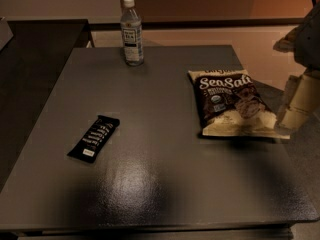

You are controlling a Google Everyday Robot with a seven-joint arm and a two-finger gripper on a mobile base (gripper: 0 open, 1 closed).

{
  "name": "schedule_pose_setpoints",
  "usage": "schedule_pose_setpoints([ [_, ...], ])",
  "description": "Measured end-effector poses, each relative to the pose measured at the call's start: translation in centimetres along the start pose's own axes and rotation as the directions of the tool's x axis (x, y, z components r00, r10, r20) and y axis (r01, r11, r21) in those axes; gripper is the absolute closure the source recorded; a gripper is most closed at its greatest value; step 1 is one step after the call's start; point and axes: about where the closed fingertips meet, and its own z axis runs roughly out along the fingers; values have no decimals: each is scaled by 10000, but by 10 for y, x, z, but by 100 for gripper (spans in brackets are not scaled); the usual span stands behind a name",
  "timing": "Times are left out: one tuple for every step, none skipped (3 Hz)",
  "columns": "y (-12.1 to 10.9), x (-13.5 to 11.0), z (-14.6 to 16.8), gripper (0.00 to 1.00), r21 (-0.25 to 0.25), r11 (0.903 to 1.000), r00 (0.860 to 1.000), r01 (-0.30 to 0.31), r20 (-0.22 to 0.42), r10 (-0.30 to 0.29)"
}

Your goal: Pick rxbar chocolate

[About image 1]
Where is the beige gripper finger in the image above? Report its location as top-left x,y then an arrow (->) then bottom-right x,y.
275,68 -> 320,134

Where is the black rxbar chocolate bar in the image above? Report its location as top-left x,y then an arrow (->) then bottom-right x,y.
68,115 -> 120,163

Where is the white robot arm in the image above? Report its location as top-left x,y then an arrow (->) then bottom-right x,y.
274,3 -> 320,135

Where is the sea salt chips bag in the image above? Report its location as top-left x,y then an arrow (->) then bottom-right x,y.
188,69 -> 290,139

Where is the clear plastic tea bottle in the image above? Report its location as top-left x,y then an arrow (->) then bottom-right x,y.
120,0 -> 144,66

